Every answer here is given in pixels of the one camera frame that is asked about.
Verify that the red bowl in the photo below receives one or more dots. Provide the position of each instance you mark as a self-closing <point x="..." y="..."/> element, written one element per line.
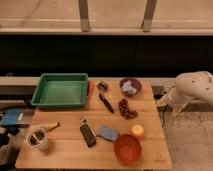
<point x="127" y="149"/>

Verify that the wooden handled tool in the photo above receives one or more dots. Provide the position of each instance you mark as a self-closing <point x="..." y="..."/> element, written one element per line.
<point x="48" y="126"/>

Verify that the blue box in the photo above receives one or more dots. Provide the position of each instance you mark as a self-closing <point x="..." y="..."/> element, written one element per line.
<point x="10" y="117"/>

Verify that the purple bowl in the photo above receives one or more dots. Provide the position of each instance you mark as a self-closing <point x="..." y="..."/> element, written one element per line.
<point x="135" y="83"/>

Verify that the black rectangular block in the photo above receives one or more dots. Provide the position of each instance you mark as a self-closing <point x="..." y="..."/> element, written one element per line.
<point x="88" y="135"/>

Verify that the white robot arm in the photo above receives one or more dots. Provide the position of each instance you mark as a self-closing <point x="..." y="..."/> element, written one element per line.
<point x="188" y="86"/>

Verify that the blue sponge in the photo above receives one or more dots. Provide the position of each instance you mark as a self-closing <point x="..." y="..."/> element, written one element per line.
<point x="108" y="133"/>

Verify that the bunch of red grapes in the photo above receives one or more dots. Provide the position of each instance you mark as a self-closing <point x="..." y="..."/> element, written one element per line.
<point x="125" y="111"/>

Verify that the black dish brush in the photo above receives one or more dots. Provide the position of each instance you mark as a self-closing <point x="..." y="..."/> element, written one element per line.
<point x="103" y="86"/>

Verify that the green plastic tray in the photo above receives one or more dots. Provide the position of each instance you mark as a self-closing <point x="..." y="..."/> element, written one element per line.
<point x="61" y="90"/>

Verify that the orange apple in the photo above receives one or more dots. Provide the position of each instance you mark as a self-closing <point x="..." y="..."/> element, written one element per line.
<point x="138" y="131"/>

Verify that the white crumpled cloth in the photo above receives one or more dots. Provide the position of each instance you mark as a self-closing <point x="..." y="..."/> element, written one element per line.
<point x="128" y="88"/>

